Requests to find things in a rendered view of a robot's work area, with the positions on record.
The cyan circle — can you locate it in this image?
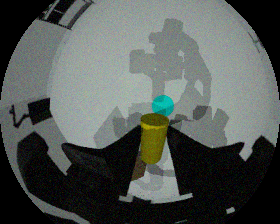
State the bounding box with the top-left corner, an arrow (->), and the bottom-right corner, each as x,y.
152,96 -> 174,116

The yellow cylinder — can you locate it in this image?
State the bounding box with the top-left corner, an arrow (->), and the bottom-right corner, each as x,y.
140,113 -> 169,164

